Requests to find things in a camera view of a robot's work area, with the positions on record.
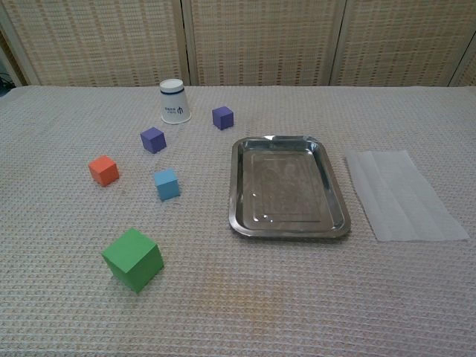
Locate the woven bamboo screen panel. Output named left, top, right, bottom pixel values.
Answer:
left=181, top=0, right=347, bottom=88
left=0, top=25, right=30, bottom=89
left=329, top=0, right=476, bottom=88
left=0, top=0, right=191, bottom=88

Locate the stainless steel tray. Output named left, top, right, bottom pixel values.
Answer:
left=227, top=135, right=352, bottom=239

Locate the light blue foam cube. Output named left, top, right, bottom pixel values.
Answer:
left=153, top=168, right=182, bottom=202

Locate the translucent white paper sheet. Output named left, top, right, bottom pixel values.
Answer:
left=345, top=149, right=470, bottom=242

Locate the orange foam cube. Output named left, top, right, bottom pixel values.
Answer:
left=88, top=155, right=120, bottom=187

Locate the large green foam cube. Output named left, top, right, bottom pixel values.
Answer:
left=100, top=227, right=165, bottom=295

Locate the purple foam cube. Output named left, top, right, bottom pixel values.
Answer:
left=140, top=126, right=167, bottom=155
left=211, top=106, right=235, bottom=132

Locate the white paper cup blue print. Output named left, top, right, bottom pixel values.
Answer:
left=159, top=78, right=193, bottom=125

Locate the beige woven tablecloth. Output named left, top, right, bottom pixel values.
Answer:
left=0, top=85, right=476, bottom=357

